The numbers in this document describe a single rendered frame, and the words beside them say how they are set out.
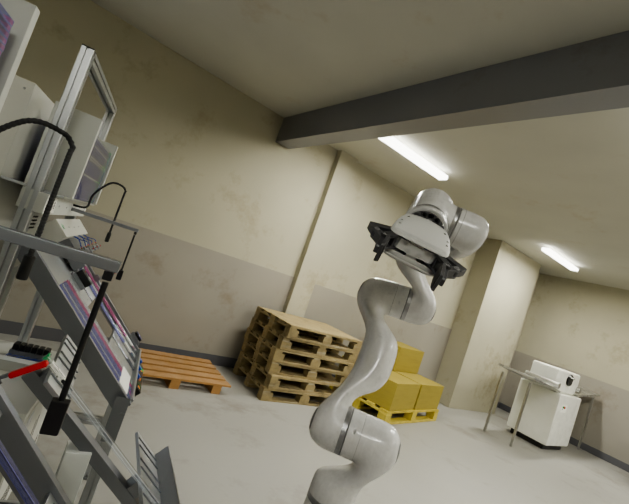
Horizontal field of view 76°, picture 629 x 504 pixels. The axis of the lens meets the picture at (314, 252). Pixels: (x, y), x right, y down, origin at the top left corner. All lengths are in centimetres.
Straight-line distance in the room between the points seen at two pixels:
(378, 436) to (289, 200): 427
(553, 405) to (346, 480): 674
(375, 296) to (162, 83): 383
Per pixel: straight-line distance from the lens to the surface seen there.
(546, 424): 777
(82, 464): 126
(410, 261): 67
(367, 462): 110
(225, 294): 490
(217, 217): 473
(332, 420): 108
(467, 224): 80
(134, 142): 450
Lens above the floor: 142
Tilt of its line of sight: 3 degrees up
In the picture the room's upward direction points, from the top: 19 degrees clockwise
